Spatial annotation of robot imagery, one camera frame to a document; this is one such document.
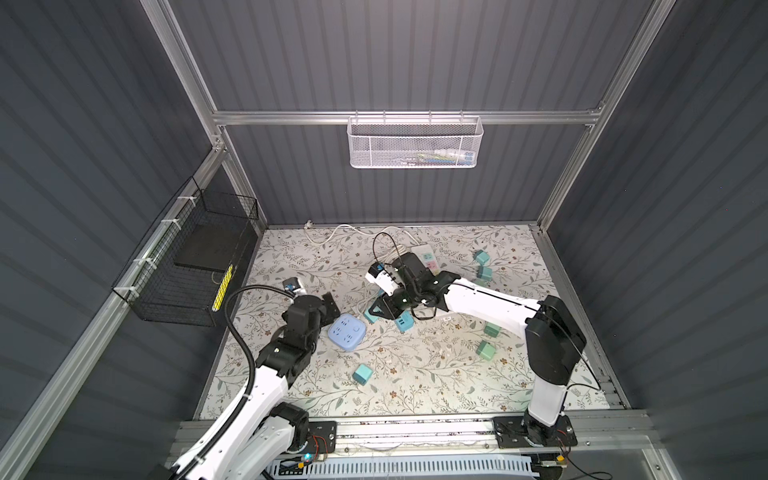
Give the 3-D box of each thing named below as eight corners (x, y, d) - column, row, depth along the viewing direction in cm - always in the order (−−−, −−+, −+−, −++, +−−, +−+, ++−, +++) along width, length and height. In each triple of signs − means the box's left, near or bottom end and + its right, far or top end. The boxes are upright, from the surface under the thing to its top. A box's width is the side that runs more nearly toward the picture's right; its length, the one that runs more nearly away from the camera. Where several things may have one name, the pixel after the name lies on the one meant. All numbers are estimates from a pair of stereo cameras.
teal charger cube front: (352, 378, 85) (351, 375, 83) (361, 365, 87) (360, 361, 85) (363, 387, 83) (362, 384, 81) (373, 372, 86) (372, 369, 84)
